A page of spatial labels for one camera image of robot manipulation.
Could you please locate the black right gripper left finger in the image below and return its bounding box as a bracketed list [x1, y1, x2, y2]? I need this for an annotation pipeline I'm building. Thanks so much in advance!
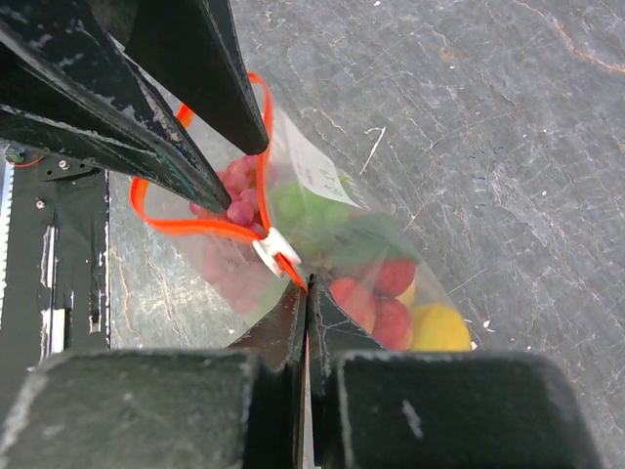
[1, 285, 306, 468]

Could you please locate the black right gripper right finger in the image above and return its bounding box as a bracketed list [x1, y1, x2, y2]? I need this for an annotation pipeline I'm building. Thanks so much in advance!
[307, 277, 602, 468]

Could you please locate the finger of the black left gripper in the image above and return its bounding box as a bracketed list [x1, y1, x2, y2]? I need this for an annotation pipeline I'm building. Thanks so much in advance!
[1, 1, 230, 211]
[125, 0, 269, 154]

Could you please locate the yellow lemon fruit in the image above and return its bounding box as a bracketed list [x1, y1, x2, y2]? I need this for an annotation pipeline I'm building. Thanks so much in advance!
[396, 281, 473, 352]

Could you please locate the red cherry bunch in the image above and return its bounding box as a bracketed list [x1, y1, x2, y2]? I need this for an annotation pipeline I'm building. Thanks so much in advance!
[330, 259, 417, 351]

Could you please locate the purple grape bunch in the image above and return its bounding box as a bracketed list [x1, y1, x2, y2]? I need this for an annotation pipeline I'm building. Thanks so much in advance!
[189, 155, 271, 316]

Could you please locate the clear zip bag orange zipper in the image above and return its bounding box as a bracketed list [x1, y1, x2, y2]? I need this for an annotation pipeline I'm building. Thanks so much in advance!
[130, 74, 476, 352]

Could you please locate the green grape bunch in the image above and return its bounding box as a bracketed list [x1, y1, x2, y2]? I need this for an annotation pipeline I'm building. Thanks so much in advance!
[269, 182, 351, 244]

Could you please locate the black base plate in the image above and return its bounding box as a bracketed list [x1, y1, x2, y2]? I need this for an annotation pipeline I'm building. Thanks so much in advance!
[1, 143, 110, 369]

